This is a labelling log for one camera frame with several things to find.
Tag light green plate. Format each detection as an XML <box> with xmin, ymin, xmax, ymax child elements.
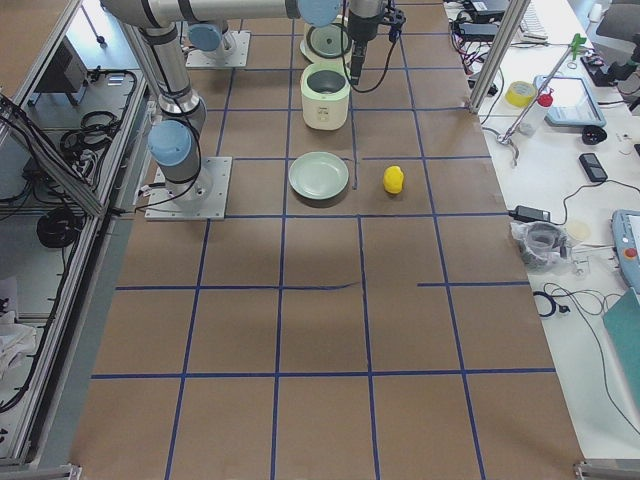
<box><xmin>288</xmin><ymin>151</ymin><xmax>350</xmax><ymax>201</ymax></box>

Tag aluminium frame post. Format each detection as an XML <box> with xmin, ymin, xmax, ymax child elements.
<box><xmin>468</xmin><ymin>0</ymin><xmax>530</xmax><ymax>114</ymax></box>

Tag black power adapter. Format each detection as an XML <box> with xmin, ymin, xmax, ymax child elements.
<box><xmin>508</xmin><ymin>205</ymin><xmax>551</xmax><ymax>223</ymax></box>

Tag plastic bag with cups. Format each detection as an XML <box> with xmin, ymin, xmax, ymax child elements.
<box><xmin>510</xmin><ymin>221</ymin><xmax>571</xmax><ymax>274</ymax></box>

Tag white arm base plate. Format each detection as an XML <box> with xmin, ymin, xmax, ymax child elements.
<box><xmin>144</xmin><ymin>157</ymin><xmax>232</xmax><ymax>221</ymax></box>

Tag yellow toy duck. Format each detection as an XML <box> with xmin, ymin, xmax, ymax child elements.
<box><xmin>382</xmin><ymin>165</ymin><xmax>404</xmax><ymax>195</ymax></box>

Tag red cap squeeze bottle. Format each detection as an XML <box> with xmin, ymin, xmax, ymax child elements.
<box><xmin>516</xmin><ymin>89</ymin><xmax>554</xmax><ymax>137</ymax></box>

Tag yellow tape roll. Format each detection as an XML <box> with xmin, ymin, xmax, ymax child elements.
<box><xmin>504</xmin><ymin>81</ymin><xmax>538</xmax><ymax>108</ymax></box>

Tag black phone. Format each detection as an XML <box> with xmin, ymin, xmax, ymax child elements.
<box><xmin>579</xmin><ymin>153</ymin><xmax>608</xmax><ymax>183</ymax></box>

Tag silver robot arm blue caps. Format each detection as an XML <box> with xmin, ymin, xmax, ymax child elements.
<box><xmin>103</xmin><ymin>1</ymin><xmax>393</xmax><ymax>122</ymax></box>

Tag white rice cooker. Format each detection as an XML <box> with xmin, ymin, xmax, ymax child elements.
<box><xmin>298</xmin><ymin>14</ymin><xmax>352</xmax><ymax>132</ymax></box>

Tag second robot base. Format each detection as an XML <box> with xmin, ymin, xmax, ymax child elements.
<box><xmin>186</xmin><ymin>23</ymin><xmax>251</xmax><ymax>69</ymax></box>

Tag blue teach pendant tablet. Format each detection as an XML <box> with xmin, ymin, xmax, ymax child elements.
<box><xmin>533</xmin><ymin>75</ymin><xmax>606</xmax><ymax>127</ymax></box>

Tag metal rod stand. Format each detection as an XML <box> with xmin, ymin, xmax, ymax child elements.
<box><xmin>496</xmin><ymin>33</ymin><xmax>587</xmax><ymax>166</ymax></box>

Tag coiled black cables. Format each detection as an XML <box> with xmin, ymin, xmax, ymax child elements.
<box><xmin>59</xmin><ymin>110</ymin><xmax>121</xmax><ymax>161</ymax></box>

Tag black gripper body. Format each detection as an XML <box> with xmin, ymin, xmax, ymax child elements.
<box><xmin>348</xmin><ymin>0</ymin><xmax>382</xmax><ymax>42</ymax></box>

